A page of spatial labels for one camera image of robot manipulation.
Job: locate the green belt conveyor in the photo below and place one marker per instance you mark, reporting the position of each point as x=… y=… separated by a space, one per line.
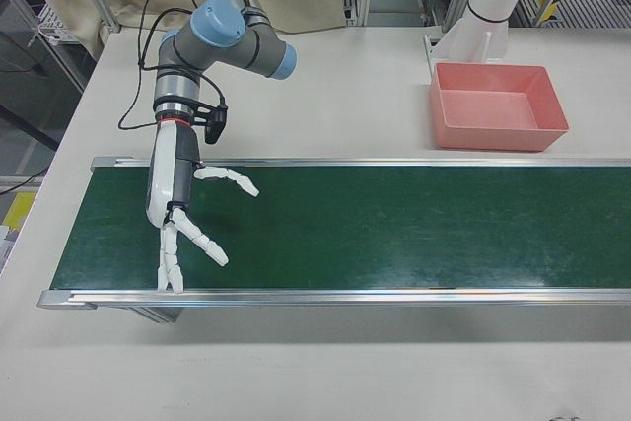
x=394 y=229

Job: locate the yellow sheet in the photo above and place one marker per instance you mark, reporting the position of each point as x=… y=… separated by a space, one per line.
x=20 y=209

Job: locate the white grey robot hand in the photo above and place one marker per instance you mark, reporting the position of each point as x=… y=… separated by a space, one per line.
x=162 y=169

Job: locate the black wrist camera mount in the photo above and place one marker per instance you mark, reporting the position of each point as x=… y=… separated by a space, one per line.
x=215 y=125

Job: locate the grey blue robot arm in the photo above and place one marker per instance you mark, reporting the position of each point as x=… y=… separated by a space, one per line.
x=222 y=41

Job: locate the metal shelf frame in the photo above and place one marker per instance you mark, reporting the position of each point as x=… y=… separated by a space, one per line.
x=29 y=21

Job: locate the pink plastic box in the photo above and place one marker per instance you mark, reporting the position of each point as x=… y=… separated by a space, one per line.
x=493 y=137

